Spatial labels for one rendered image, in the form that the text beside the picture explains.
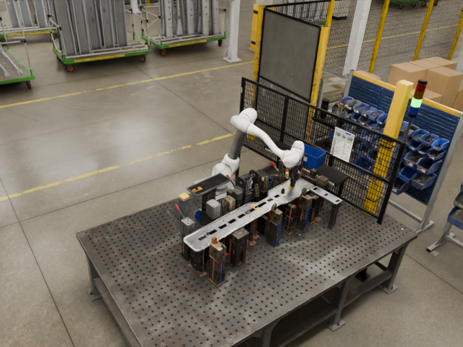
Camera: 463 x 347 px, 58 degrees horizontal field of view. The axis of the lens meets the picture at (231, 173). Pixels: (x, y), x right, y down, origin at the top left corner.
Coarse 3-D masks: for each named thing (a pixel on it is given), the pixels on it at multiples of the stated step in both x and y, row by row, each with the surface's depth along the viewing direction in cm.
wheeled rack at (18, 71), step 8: (0, 0) 692; (16, 0) 706; (0, 16) 859; (24, 40) 741; (8, 48) 895; (0, 56) 852; (8, 56) 855; (16, 56) 859; (0, 64) 805; (8, 64) 815; (16, 64) 820; (0, 72) 778; (8, 72) 780; (16, 72) 780; (24, 72) 784; (0, 80) 748; (8, 80) 753; (16, 80) 760; (24, 80) 769
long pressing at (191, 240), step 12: (288, 180) 387; (300, 180) 388; (276, 192) 370; (288, 192) 371; (300, 192) 372; (252, 204) 353; (228, 216) 338; (252, 216) 340; (204, 228) 325; (216, 228) 325; (228, 228) 326; (192, 240) 312; (204, 240) 313
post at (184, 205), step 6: (180, 198) 332; (186, 198) 332; (180, 204) 335; (186, 204) 333; (180, 210) 339; (186, 210) 336; (180, 216) 343; (186, 216) 340; (180, 222) 346; (180, 228) 350; (180, 234) 354; (180, 240) 355
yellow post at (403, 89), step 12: (408, 84) 330; (396, 96) 337; (408, 96) 336; (396, 108) 341; (396, 120) 345; (384, 132) 356; (396, 132) 352; (384, 144) 360; (384, 156) 364; (384, 168) 369; (372, 180) 382; (372, 192) 386
